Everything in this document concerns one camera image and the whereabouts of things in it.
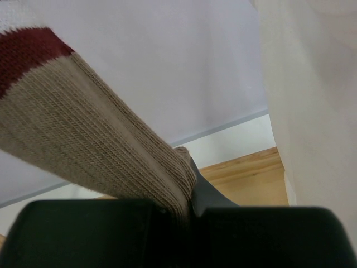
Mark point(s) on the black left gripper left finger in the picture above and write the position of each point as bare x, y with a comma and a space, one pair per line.
93, 233

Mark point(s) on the wooden clothes rack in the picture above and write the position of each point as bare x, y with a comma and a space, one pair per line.
255, 179

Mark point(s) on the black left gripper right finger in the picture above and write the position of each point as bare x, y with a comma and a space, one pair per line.
231, 235

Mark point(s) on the brown striped beige sock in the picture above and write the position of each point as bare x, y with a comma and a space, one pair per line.
59, 115

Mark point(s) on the white hanging cloth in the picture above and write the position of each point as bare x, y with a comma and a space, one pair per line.
309, 71

